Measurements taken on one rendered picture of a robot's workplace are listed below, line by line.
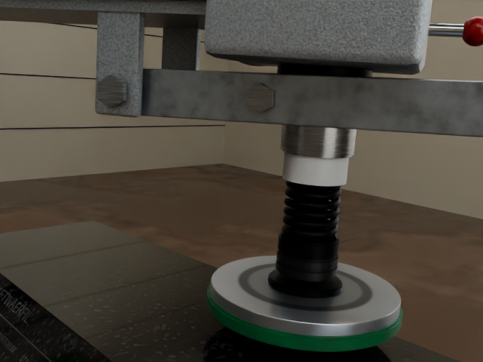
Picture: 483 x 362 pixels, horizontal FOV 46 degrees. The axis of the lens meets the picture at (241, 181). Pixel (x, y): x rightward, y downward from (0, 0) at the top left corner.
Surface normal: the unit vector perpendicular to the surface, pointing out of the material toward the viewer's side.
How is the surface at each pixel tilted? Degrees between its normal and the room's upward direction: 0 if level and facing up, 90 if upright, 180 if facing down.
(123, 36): 90
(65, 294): 0
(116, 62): 90
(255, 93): 90
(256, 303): 0
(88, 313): 0
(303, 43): 90
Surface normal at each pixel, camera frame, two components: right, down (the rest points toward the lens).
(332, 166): 0.37, 0.19
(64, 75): 0.72, 0.17
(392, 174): -0.69, 0.08
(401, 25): -0.30, 0.14
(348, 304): 0.07, -0.98
